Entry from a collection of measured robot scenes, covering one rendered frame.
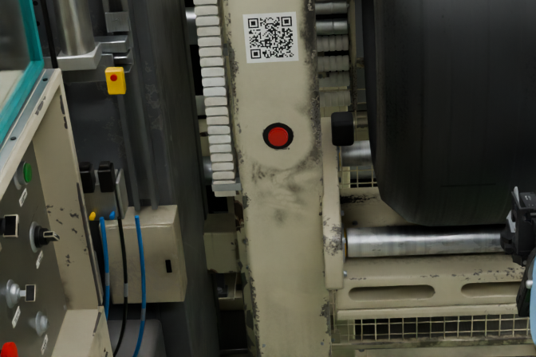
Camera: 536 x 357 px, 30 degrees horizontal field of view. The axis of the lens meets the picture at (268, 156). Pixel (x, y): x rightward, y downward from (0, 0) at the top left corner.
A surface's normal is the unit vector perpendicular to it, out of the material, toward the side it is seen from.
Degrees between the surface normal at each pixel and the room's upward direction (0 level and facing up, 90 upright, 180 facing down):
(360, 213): 0
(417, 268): 0
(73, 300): 90
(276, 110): 90
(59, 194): 90
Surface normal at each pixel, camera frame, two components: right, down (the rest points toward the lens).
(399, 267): -0.07, -0.87
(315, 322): -0.04, 0.48
